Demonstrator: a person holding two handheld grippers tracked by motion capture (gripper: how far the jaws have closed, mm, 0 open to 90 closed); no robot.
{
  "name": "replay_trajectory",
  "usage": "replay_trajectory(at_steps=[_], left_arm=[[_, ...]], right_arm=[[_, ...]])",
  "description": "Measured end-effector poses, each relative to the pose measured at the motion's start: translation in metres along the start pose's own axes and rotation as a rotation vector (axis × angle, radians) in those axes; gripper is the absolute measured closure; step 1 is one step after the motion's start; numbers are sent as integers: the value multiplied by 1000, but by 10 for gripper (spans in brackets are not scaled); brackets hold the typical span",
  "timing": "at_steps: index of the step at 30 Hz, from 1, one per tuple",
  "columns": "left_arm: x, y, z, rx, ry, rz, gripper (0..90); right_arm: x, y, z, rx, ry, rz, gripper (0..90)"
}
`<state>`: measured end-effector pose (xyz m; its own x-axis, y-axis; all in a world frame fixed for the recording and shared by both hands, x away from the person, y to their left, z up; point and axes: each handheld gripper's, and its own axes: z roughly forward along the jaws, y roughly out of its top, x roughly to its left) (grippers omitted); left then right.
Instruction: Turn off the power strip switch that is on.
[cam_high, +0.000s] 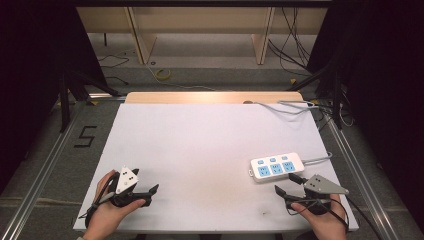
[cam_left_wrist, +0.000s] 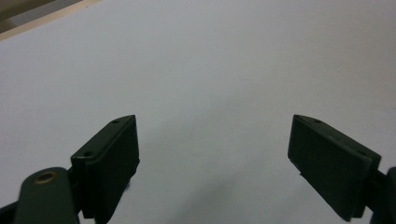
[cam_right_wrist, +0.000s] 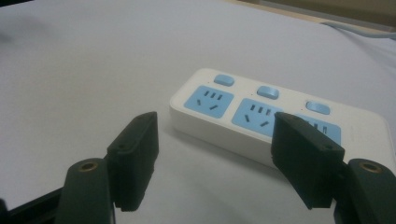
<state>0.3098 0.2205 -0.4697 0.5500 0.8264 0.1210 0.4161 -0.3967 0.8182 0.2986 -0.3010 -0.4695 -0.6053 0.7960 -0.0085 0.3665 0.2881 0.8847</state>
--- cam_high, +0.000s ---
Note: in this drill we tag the aluminium floor rail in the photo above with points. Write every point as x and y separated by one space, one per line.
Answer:
360 170
43 170

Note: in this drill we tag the yellow tape roll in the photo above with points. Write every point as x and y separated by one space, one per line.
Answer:
163 74

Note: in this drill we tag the dark curtain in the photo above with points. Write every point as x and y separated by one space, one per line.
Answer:
383 100
30 83

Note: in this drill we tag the person's right hand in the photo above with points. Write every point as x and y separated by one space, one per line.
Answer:
321 220

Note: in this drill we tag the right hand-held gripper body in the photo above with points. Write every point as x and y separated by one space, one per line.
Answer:
325 187

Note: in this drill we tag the white table mat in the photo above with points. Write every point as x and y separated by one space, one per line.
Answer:
200 150

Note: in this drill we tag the black metal stand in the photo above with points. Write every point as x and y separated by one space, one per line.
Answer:
76 86
335 90

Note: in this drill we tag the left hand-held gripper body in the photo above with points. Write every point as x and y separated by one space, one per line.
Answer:
126 181

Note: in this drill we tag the person's left hand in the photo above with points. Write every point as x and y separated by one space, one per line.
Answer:
106 210

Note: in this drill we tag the white power strip blue sockets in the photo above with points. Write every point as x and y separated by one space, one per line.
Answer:
276 166

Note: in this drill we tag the beige wooden bench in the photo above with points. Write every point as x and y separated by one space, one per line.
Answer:
200 20

